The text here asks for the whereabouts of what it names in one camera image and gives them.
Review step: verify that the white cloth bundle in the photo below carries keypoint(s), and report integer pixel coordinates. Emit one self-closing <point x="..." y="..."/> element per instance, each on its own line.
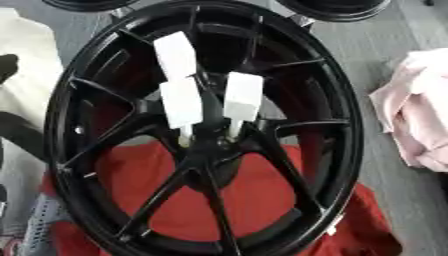
<point x="28" y="66"/>

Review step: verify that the black round wheel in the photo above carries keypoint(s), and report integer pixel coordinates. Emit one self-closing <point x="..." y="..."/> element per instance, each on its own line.
<point x="87" y="4"/>
<point x="335" y="9"/>

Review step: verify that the white pin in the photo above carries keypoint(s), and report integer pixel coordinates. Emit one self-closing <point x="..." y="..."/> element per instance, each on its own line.
<point x="174" y="55"/>
<point x="243" y="95"/>
<point x="181" y="101"/>

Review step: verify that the pink cloth bundle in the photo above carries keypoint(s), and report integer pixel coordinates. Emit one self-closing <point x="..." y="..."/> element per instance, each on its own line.
<point x="419" y="110"/>

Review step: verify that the black spoked wheel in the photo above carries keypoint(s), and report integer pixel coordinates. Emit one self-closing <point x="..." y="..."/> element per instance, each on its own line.
<point x="201" y="160"/>

